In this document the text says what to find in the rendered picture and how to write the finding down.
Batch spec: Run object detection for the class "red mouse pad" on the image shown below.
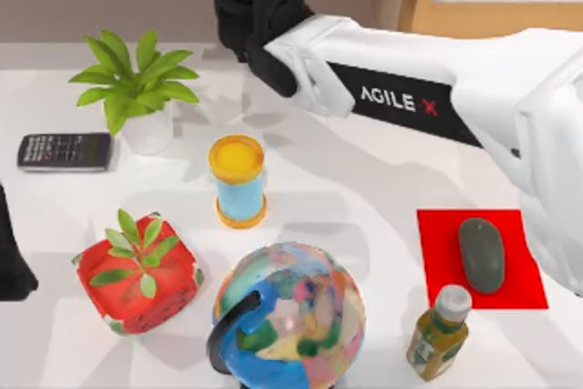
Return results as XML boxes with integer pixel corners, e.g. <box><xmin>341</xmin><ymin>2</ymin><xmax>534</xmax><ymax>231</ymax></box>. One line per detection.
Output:
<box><xmin>416</xmin><ymin>209</ymin><xmax>549</xmax><ymax>311</ymax></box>

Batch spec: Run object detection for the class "yellow bottle with white cap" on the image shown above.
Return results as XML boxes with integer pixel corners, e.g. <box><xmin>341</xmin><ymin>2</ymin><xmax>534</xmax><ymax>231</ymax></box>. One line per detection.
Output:
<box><xmin>405</xmin><ymin>283</ymin><xmax>473</xmax><ymax>383</ymax></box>

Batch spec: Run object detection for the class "colourful globe with black stand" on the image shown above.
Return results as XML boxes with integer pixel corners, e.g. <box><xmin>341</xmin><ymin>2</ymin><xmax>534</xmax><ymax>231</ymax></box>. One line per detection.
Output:
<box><xmin>205</xmin><ymin>241</ymin><xmax>367</xmax><ymax>389</ymax></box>

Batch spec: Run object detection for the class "grey computer mouse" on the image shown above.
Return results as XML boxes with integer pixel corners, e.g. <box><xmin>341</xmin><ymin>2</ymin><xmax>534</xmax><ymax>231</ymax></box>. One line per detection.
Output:
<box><xmin>456</xmin><ymin>217</ymin><xmax>506</xmax><ymax>295</ymax></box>

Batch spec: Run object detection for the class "black calculator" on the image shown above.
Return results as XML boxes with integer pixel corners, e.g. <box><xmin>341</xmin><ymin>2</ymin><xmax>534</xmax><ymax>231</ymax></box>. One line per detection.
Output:
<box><xmin>16</xmin><ymin>132</ymin><xmax>113</xmax><ymax>174</ymax></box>

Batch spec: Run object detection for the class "red pot with green plant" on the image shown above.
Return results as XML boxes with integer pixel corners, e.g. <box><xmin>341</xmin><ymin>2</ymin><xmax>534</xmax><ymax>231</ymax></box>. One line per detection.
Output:
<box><xmin>71</xmin><ymin>208</ymin><xmax>206</xmax><ymax>337</ymax></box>

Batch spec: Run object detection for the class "green plant in white pot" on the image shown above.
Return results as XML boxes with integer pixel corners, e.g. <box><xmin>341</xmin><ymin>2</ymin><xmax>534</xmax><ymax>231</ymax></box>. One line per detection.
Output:
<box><xmin>67</xmin><ymin>29</ymin><xmax>201</xmax><ymax>156</ymax></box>

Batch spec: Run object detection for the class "yellow and blue hourglass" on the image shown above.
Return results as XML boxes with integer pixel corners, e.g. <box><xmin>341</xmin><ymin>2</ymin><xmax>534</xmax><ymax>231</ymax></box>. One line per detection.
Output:
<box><xmin>208</xmin><ymin>134</ymin><xmax>269</xmax><ymax>230</ymax></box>

